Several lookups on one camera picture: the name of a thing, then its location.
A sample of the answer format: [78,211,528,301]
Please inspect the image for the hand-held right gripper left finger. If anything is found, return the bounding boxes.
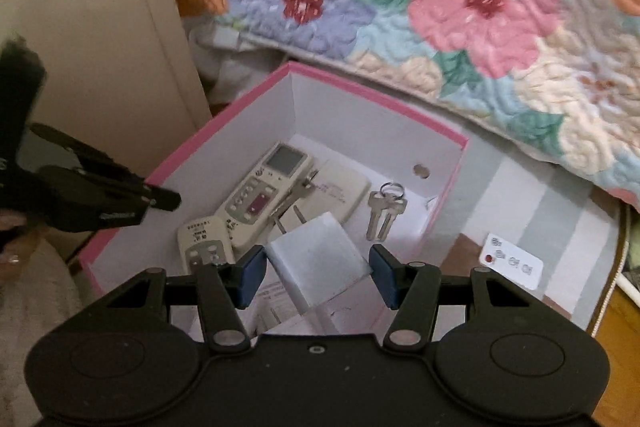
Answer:
[105,244,266,354]

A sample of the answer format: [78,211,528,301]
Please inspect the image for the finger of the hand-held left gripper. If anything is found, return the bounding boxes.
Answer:
[39,165,182,234]
[29,122,148,188]

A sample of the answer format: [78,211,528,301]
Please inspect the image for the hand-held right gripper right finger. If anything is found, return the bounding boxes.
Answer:
[368,243,532,351]

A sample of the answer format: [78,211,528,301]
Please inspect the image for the silver keys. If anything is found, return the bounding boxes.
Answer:
[366,183,409,242]

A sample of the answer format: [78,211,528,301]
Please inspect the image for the small white remote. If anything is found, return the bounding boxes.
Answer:
[177,215,237,274]

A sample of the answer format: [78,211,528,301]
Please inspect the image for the small white box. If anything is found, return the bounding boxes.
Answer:
[264,210,374,316]

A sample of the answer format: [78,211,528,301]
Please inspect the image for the silver key bunch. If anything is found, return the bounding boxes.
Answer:
[271,171,321,234]

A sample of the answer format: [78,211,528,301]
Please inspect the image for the pink cardboard box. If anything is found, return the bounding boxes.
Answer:
[77,61,471,339]

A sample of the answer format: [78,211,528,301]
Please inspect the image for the person's left hand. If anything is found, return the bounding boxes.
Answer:
[0,212,40,282]

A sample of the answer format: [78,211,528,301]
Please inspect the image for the printed paper sheet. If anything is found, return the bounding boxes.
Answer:
[249,278,353,337]

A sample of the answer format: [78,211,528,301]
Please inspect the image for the white remote with screen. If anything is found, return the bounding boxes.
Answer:
[214,141,314,251]

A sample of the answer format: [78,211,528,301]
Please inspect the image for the white remote with pink label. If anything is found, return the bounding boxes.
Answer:
[294,159,372,229]

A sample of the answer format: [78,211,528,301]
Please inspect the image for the white fuzzy cloth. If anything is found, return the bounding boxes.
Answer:
[0,234,88,360]

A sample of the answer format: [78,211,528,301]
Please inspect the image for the white card with red dot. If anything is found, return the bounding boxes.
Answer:
[478,232,545,292]

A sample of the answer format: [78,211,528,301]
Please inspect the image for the striped mat with white trim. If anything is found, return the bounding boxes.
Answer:
[425,139,632,339]

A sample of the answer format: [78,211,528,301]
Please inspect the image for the white bed skirt cloth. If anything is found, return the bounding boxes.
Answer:
[184,18,292,108]

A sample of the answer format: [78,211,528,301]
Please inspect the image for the floral quilt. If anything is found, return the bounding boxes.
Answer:
[159,0,640,214]

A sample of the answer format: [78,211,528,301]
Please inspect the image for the white cable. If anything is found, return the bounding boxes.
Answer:
[617,273,640,306]

